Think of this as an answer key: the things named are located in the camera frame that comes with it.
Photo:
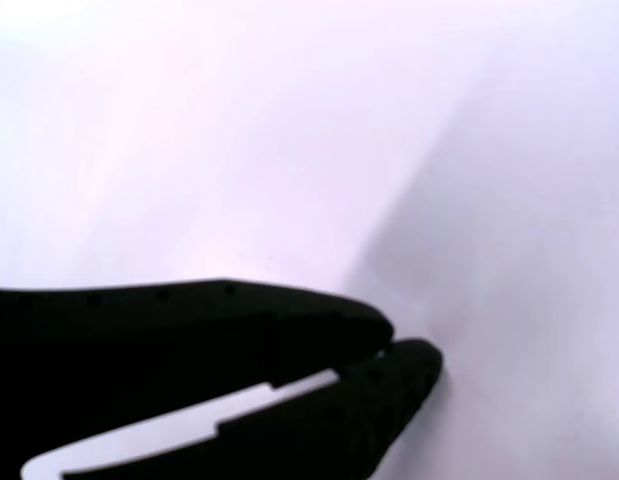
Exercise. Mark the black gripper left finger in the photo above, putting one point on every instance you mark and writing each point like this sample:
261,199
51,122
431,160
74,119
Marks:
139,340

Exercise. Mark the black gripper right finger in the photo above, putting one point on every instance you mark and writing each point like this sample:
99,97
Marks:
339,425

